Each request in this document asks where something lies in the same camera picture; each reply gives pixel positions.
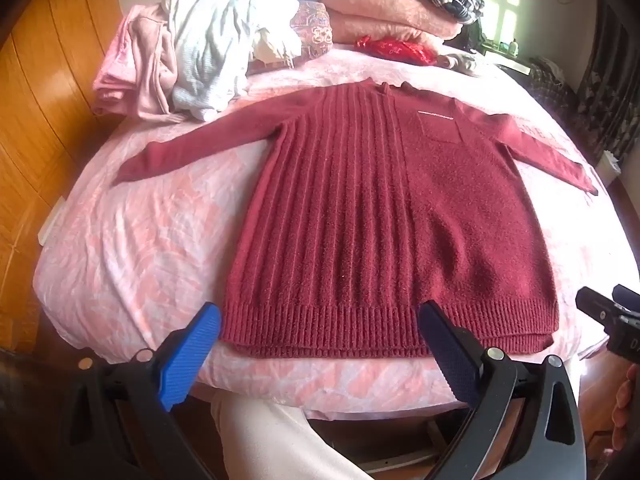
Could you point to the bed with pink sheet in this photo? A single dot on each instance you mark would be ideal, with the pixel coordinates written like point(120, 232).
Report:
point(140, 240)

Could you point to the person's leg in white pants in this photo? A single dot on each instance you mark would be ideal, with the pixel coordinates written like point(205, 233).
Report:
point(265, 440)

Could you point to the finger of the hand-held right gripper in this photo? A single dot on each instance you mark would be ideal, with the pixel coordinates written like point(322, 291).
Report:
point(629, 296)
point(592, 307)

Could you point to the white light blue garment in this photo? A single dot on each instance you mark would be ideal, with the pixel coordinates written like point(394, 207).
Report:
point(220, 45)

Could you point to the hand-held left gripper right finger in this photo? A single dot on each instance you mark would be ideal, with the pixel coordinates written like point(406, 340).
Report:
point(450, 355)

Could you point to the pink clothes pile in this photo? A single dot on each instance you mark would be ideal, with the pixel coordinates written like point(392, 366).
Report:
point(135, 70)

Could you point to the dark red knit sweater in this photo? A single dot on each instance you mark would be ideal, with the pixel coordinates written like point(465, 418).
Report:
point(375, 210)

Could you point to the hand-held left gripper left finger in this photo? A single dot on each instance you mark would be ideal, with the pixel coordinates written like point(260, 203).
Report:
point(190, 355)

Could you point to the dark patterned curtain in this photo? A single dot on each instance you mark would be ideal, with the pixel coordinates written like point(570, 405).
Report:
point(615, 85)

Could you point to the cream cloth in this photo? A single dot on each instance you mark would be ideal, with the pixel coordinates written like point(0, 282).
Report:
point(272, 47)

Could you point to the orange wooden wardrobe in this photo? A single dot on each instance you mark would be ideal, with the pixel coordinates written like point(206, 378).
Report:
point(40, 110)

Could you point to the grey cloth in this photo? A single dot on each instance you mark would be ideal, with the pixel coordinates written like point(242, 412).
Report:
point(462, 62)

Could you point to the bright red cloth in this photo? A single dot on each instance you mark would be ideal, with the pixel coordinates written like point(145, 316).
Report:
point(395, 49)

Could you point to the person's right hand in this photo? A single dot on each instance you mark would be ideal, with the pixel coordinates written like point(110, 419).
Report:
point(629, 405)

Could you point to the folded pink blanket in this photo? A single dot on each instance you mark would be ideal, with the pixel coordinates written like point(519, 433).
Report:
point(380, 10)

